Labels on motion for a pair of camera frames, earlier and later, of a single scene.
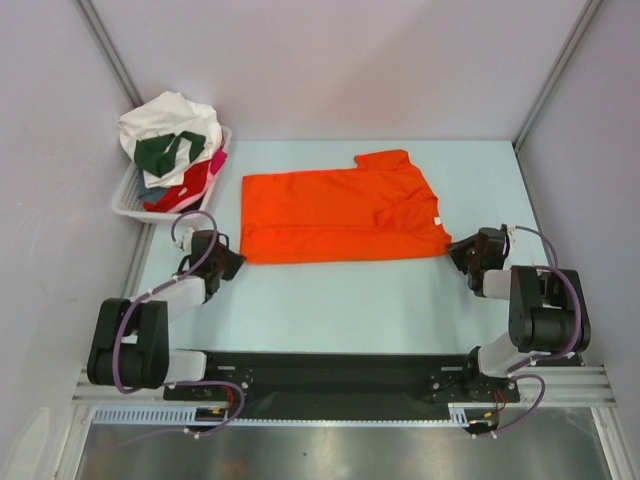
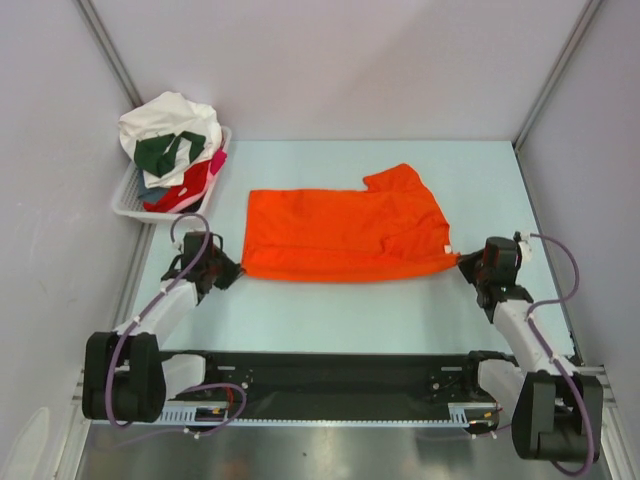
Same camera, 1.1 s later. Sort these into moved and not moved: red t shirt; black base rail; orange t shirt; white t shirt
Moved: orange t shirt
Not moved: white t shirt; black base rail; red t shirt
